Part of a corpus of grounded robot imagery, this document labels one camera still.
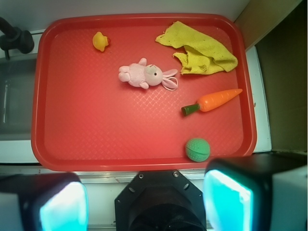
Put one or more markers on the pink plush bunny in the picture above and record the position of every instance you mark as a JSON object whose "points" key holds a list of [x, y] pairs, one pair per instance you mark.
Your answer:
{"points": [[143, 75]]}

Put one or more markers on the yellow rubber duck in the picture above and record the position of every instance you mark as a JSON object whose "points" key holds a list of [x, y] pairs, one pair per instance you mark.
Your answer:
{"points": [[100, 42]]}

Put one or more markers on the green toy ball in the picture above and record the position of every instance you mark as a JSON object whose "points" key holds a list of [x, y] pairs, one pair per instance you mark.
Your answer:
{"points": [[197, 149]]}

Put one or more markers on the orange toy carrot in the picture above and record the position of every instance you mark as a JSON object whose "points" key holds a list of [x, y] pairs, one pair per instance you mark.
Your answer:
{"points": [[211, 101]]}

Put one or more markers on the black faucet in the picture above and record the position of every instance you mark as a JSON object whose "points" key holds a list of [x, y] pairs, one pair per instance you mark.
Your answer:
{"points": [[15, 38]]}

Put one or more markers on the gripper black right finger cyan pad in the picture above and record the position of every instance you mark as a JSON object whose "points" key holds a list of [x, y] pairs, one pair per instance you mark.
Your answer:
{"points": [[261, 192]]}

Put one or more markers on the yellow cloth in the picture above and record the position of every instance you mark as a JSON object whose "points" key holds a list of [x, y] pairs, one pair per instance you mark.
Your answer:
{"points": [[203, 54]]}

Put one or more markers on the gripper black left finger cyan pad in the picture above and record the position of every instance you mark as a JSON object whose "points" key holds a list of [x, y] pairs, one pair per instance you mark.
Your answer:
{"points": [[43, 202]]}

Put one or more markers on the red plastic tray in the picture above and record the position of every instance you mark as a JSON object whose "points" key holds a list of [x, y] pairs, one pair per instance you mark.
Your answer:
{"points": [[86, 119]]}

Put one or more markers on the metal sink basin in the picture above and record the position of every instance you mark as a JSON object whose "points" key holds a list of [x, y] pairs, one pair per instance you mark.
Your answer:
{"points": [[17, 76]]}

